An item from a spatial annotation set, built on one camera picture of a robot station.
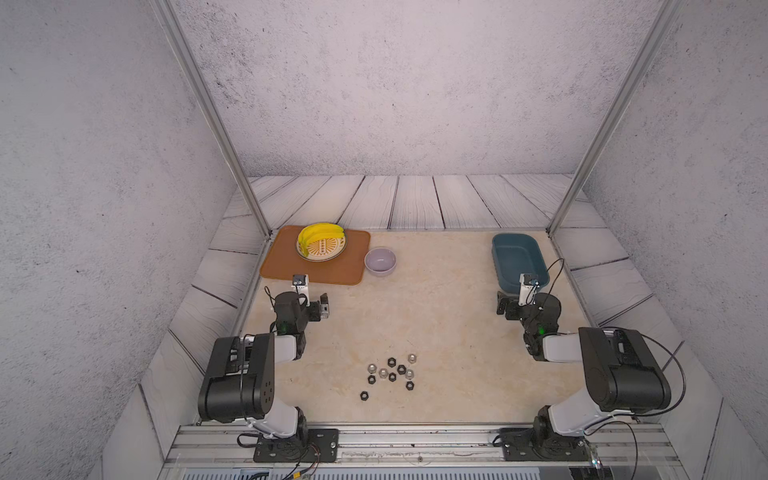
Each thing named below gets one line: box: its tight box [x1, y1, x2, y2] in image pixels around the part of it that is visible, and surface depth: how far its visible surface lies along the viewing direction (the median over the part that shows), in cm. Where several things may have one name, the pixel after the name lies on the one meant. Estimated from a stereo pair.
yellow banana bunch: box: [298, 223, 345, 257], surface depth 117 cm
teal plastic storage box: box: [491, 233, 550, 295], surface depth 113 cm
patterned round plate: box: [296, 228, 347, 262], surface depth 116 cm
